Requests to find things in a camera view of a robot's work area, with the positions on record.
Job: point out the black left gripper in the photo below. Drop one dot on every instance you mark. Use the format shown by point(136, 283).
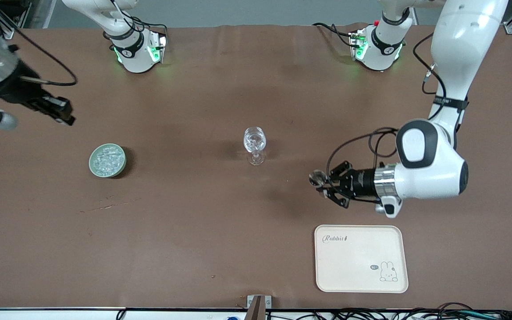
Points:
point(359, 182)

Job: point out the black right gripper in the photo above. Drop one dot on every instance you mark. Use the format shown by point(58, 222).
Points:
point(24, 92)

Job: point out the silver metal jigger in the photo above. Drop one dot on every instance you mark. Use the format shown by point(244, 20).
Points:
point(317, 178)

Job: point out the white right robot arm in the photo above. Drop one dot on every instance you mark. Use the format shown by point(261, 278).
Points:
point(134, 58)

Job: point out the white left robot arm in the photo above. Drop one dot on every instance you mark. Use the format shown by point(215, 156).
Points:
point(429, 178)

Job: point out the clear ice cubes pile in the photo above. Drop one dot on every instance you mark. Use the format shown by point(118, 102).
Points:
point(107, 160)

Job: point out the clear wine glass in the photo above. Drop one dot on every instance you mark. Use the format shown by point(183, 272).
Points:
point(254, 140)

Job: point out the green round bowl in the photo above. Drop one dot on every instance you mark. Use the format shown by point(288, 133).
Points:
point(91, 162)

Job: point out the cream rabbit print tray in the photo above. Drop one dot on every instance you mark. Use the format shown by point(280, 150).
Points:
point(354, 262)

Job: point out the brown table cover cloth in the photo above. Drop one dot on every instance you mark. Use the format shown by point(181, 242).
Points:
point(194, 222)

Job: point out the grey metal table bracket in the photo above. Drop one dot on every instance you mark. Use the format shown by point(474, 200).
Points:
point(268, 302)

